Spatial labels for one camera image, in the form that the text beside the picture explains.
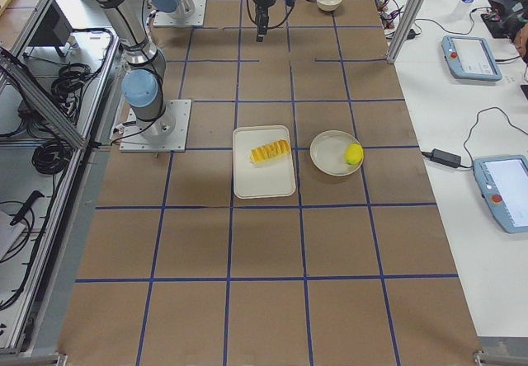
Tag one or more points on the blue teach pendant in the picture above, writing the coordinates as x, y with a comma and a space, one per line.
502, 182
470, 58

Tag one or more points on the black power adapter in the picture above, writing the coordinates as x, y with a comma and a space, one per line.
445, 158

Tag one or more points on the near blue teach pendant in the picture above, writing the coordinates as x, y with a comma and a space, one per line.
502, 182

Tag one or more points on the sliced orange bread loaf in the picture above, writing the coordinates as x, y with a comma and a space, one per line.
269, 151

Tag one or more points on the cream round plate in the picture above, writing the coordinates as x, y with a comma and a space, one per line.
327, 152

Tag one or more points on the aluminium frame post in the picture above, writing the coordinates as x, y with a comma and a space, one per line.
411, 10

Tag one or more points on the white rectangular tray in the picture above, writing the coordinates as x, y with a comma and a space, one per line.
275, 178

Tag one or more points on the far blue teach pendant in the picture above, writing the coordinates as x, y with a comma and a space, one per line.
470, 58

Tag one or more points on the yellow lemon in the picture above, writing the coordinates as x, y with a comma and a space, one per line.
354, 154

